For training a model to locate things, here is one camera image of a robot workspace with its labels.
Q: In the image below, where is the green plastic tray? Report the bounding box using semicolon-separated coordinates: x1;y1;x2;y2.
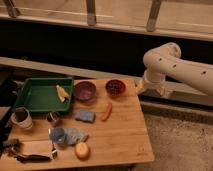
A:
14;77;74;113

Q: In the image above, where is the black handled tool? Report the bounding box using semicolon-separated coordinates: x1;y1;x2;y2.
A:
8;147;51;163

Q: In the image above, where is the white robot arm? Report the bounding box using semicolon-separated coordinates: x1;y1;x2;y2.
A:
136;42;213;96

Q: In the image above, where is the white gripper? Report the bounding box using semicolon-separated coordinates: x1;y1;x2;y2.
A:
136;75;166;96

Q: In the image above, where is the red bowl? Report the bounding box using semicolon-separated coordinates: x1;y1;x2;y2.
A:
105;79;126;97

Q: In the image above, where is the purple bowl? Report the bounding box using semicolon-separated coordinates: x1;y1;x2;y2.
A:
73;81;96;101

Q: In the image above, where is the yellow apple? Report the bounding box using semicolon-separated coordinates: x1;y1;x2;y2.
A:
74;142;90;160

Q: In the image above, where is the small metal cup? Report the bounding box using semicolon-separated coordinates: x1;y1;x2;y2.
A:
46;112;60;126

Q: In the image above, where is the blue crumpled cloth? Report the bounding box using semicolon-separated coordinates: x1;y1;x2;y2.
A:
49;127;89;145

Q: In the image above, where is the blue sponge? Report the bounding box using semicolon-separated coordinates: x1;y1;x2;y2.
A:
75;110;96;123

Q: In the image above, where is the orange carrot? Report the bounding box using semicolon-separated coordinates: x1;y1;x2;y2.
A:
101;102;112;121

